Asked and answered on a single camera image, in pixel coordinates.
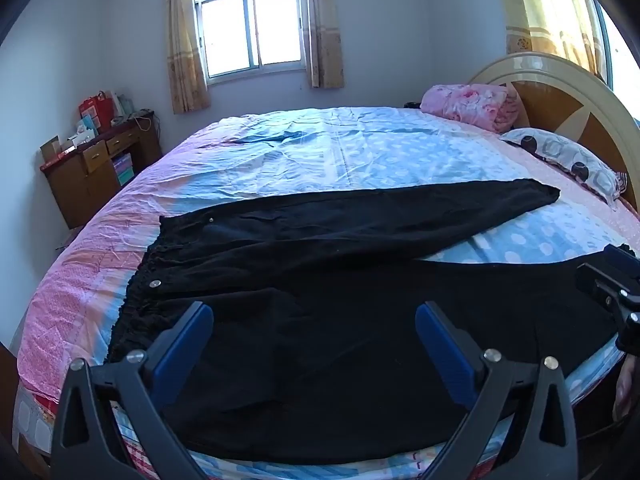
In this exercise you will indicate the sliding glass window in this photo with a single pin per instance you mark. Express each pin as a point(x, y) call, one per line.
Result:
point(250, 25)

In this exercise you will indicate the teal box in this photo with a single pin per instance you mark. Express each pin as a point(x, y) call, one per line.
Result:
point(88, 124)

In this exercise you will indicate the cardboard box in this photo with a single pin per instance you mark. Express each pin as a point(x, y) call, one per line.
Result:
point(50, 150)

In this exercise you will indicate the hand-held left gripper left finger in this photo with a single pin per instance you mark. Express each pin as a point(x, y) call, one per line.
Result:
point(182, 352)

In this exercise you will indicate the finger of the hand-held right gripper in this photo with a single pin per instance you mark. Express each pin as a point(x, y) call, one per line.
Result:
point(602, 282)

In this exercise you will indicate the black pants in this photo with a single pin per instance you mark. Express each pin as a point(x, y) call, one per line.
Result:
point(320, 320)

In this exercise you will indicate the white tissue box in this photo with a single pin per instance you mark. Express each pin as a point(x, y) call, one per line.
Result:
point(80, 139)

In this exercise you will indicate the beige patterned curtain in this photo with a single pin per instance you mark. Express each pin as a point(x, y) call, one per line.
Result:
point(185, 60)
point(322, 35)

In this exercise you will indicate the pink folded blanket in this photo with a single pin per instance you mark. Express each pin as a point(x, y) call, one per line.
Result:
point(465, 102)

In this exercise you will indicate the red paper bag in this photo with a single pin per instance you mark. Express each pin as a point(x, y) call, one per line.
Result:
point(95, 109)

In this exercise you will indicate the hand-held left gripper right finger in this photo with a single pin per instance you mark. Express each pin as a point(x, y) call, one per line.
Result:
point(447, 355)

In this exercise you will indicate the wooden desk with drawers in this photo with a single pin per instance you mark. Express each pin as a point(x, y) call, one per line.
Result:
point(75, 190)

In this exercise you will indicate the bed with dotted sheet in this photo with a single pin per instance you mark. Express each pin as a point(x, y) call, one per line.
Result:
point(310, 155)

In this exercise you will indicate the stack of pastel books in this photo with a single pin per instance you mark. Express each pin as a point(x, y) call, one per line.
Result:
point(123, 170)

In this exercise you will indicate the yellow sheer curtain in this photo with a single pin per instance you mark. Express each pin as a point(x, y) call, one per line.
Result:
point(545, 5)

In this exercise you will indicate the large side window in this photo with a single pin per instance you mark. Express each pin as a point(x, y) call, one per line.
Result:
point(622, 55)

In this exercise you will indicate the patterned grey pillow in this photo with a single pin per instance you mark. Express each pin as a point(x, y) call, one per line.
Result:
point(565, 152)

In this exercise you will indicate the person's right hand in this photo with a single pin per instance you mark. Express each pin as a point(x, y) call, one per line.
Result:
point(626, 390)

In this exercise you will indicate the cream and wood headboard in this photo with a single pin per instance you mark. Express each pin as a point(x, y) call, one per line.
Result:
point(565, 95)

